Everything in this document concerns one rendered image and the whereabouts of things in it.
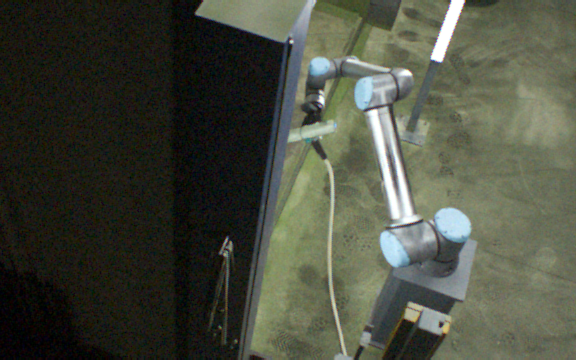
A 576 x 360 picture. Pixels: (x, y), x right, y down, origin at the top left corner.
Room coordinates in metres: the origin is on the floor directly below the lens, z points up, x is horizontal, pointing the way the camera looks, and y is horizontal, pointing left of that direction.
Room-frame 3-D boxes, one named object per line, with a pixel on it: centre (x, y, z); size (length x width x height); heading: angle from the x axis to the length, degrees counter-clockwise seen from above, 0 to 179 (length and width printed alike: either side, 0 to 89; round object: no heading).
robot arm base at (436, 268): (1.70, -0.70, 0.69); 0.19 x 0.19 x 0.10
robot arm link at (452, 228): (1.70, -0.69, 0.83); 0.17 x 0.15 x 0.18; 118
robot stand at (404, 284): (1.70, -0.70, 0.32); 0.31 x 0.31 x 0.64; 78
